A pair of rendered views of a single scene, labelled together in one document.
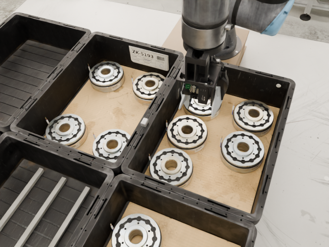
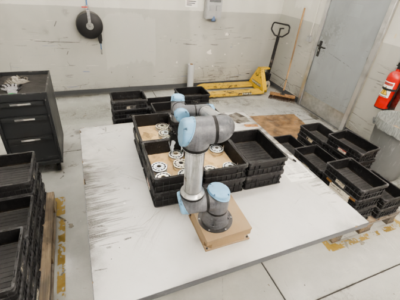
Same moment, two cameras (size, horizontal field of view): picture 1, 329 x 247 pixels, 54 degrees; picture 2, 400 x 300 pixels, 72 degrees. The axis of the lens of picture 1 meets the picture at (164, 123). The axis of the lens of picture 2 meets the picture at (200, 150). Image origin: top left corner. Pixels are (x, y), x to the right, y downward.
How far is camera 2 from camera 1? 187 cm
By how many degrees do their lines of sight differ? 83
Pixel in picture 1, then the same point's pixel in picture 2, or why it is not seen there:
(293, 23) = not seen: outside the picture
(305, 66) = (161, 258)
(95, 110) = (218, 160)
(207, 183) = (162, 159)
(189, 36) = not seen: hidden behind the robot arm
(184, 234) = not seen: hidden behind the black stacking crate
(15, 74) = (261, 157)
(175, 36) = (236, 209)
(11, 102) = (246, 150)
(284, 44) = (184, 270)
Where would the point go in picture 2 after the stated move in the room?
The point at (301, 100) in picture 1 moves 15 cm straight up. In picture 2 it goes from (152, 233) to (151, 213)
